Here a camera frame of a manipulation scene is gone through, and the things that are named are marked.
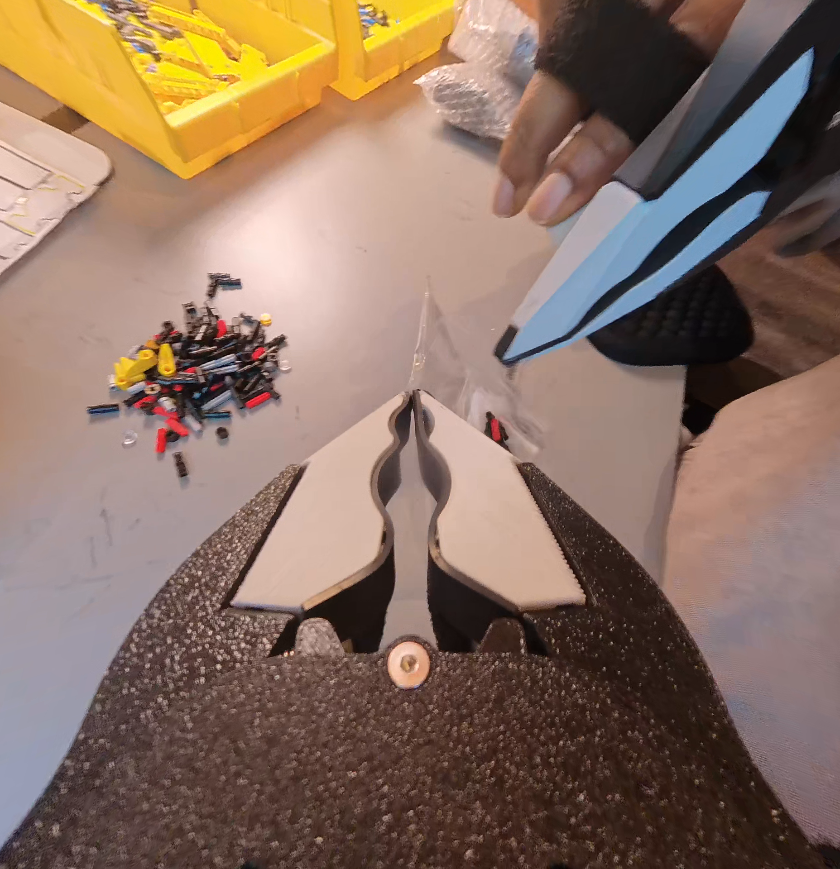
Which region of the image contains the heap of yellow bricks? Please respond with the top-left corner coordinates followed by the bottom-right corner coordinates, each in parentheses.
top-left (97, 0), bottom-right (268, 116)

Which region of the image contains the pile of small building pegs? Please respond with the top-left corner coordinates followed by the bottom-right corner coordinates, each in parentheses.
top-left (86, 272), bottom-right (293, 477)

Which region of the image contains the beige book stand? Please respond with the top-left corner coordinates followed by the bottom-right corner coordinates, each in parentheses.
top-left (0, 95), bottom-right (114, 289)

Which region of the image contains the yellow plastic bin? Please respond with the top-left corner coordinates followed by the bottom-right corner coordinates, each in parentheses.
top-left (0, 0), bottom-right (339, 181)
top-left (328, 0), bottom-right (458, 101)

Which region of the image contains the bubble wrap pouch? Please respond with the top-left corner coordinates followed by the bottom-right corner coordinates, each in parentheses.
top-left (414, 0), bottom-right (587, 141)

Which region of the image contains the sticker sheet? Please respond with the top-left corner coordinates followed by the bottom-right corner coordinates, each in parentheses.
top-left (0, 132), bottom-right (88, 272)

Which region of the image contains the grey desk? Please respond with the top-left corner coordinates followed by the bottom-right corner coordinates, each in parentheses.
top-left (0, 37), bottom-right (689, 843)

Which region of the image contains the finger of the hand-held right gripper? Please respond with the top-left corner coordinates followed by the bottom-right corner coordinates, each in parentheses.
top-left (504, 190), bottom-right (774, 368)
top-left (494, 49), bottom-right (816, 364)

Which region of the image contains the clear plastic bag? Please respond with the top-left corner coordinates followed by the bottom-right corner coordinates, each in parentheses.
top-left (412, 275), bottom-right (546, 457)

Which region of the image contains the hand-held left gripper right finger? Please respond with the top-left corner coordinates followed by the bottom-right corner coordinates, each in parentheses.
top-left (414, 390), bottom-right (588, 612)

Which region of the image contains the person's right hand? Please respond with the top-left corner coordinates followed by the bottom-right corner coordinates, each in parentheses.
top-left (493, 68), bottom-right (639, 226)

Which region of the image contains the person's hoodie torso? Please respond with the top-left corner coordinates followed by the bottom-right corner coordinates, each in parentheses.
top-left (664, 349), bottom-right (840, 850)

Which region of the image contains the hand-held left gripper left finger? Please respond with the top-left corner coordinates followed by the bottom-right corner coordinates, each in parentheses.
top-left (230, 390), bottom-right (414, 615)

